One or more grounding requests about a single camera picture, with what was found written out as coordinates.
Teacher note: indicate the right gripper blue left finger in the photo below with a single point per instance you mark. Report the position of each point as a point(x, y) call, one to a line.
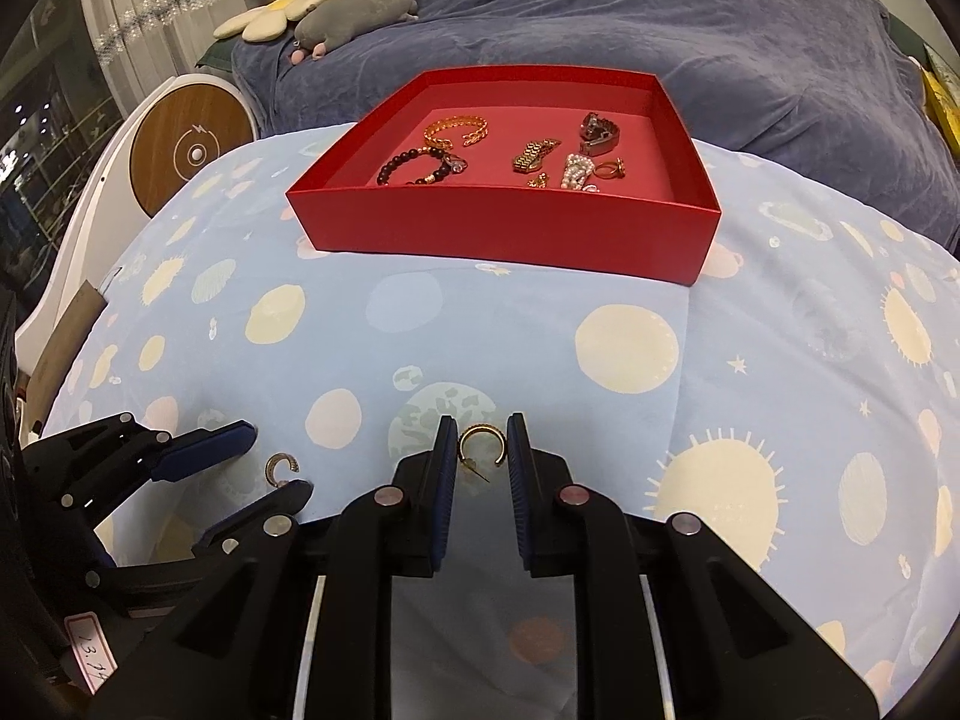
point(443, 466)

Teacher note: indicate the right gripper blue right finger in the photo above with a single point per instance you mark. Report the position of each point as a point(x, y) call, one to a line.
point(520, 466)

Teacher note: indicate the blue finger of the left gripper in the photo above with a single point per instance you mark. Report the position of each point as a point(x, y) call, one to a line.
point(287, 500)
point(195, 452)

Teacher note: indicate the gold hoop earring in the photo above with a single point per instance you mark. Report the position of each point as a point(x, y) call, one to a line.
point(481, 450)
point(279, 469)

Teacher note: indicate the gold chain bangle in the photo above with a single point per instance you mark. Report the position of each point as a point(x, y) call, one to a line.
point(457, 131)

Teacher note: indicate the silver wristwatch blue dial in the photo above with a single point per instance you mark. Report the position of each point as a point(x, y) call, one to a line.
point(597, 135)

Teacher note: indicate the white paper label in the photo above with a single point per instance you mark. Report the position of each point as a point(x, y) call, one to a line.
point(91, 649)

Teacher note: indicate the blue planet print cloth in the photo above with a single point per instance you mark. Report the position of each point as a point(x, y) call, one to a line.
point(801, 398)

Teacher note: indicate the red cardboard tray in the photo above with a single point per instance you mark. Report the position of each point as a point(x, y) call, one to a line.
point(646, 209)

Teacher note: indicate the white round wooden device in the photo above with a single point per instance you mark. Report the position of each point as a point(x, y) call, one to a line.
point(184, 124)

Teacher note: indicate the cream flower plush cushion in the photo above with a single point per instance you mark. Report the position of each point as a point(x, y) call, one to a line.
point(265, 23)

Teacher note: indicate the white lace curtain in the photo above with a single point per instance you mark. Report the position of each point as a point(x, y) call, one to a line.
point(141, 43)

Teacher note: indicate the grey plush toy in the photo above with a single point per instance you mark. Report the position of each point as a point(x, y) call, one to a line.
point(334, 23)

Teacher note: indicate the purple blue bed blanket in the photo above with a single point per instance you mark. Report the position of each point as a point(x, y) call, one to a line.
point(819, 86)

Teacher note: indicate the yellow pillow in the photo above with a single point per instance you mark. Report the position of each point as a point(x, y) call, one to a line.
point(942, 110)

